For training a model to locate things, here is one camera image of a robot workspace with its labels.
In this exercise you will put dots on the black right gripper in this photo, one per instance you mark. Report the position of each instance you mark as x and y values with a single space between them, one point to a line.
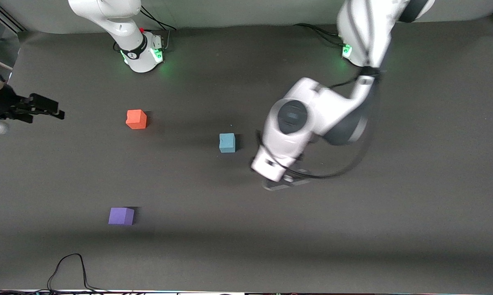
3 103

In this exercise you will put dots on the blue foam block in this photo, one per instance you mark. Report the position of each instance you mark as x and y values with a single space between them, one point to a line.
227 142

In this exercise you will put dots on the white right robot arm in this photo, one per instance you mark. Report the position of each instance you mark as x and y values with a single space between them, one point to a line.
127 37

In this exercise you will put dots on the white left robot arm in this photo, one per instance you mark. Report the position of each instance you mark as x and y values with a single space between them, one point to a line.
312 119

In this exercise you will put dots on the orange foam block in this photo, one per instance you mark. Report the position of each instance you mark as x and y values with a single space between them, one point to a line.
136 119

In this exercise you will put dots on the purple foam block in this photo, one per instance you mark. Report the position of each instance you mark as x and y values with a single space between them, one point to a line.
121 216

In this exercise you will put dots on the dark grey table mat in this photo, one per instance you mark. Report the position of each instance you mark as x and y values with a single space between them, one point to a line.
246 246

